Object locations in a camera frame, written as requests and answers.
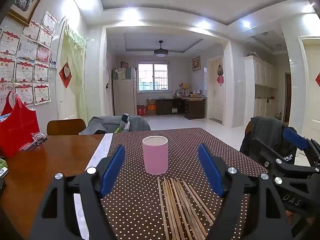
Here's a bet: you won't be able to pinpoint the pink cup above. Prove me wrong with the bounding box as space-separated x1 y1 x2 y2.
142 135 168 175

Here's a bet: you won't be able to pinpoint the chair with grey jacket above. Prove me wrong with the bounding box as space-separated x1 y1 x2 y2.
79 114 152 135

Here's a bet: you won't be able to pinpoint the framed tree picture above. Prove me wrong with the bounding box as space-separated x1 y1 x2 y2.
9 0 51 27

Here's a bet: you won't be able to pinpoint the brown polka dot tablecloth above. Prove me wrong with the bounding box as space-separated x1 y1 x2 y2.
100 127 269 240

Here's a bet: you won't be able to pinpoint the colourful toy clutter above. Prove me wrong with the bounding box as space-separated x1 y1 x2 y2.
175 82 207 98

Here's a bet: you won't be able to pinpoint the red bag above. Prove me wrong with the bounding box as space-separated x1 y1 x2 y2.
0 91 40 158

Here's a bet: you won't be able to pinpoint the white tall cabinet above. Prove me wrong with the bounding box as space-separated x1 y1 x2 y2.
244 55 279 128

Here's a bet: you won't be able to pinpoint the wall of red-trimmed certificates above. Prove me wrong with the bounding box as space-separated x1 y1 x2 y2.
0 10 58 113

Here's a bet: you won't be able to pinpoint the dark wooden desk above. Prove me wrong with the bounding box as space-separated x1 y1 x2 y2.
155 96 207 120

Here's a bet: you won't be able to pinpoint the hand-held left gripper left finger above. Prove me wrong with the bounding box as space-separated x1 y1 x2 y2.
29 145 125 240

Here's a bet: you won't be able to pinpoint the brown cardboard boxes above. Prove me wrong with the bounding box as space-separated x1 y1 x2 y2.
146 99 157 115

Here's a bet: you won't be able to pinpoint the barred window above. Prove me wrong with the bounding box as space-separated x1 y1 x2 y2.
138 63 168 91

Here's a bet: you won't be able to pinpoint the white door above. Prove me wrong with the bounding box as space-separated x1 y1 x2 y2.
207 56 224 123

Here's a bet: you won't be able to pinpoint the brown entrance door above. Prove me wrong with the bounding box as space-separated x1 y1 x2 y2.
284 72 292 123

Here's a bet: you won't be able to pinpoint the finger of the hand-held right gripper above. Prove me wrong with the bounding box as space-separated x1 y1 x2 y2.
257 142 320 184
282 127 320 167

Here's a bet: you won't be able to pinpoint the round ceiling fan lamp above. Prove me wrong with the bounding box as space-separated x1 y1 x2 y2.
154 40 170 57

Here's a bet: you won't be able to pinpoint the bunch of wooden chopsticks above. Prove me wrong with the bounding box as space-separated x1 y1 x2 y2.
157 176 217 240

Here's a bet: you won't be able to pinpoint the white marbled table mat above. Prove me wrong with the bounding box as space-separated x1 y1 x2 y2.
74 133 114 240

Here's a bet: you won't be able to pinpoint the brown wooden chair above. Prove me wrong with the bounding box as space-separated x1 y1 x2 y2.
47 119 87 136

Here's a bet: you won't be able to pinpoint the clear packet of black items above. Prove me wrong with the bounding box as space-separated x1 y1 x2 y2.
19 132 48 152

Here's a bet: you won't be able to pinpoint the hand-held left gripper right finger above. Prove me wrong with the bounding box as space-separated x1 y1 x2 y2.
197 144 293 240

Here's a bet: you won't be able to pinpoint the pale green curtain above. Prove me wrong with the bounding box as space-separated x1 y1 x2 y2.
61 17 88 128

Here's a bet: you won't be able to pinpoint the red hanging door decoration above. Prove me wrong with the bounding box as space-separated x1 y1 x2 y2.
216 64 224 87

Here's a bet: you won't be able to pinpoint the red diamond wall decoration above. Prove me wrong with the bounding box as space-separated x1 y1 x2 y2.
59 62 72 88

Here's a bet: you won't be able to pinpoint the white refrigerator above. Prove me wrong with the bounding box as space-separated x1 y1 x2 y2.
112 67 137 117

